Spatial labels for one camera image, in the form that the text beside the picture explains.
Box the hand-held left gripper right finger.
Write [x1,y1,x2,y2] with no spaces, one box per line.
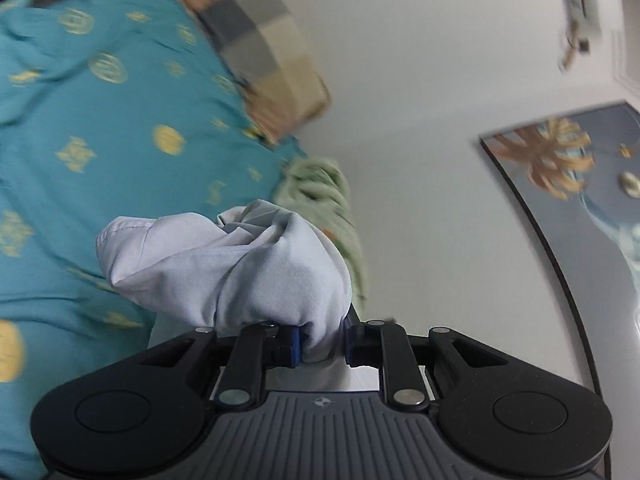
[344,319,526,409]

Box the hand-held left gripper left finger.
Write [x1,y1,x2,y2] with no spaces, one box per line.
[120,322,304,409]

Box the white shirt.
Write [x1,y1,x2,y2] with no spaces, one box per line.
[96,199,431,394]

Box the green fleece blanket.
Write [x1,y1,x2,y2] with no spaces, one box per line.
[273,156,369,307]

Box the teal printed bed sheet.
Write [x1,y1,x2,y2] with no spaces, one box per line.
[0,0,312,480]

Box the plaid pillow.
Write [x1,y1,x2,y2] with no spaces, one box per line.
[166,0,333,145]

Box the framed wall picture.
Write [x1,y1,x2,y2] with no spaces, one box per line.
[478,101,640,413]

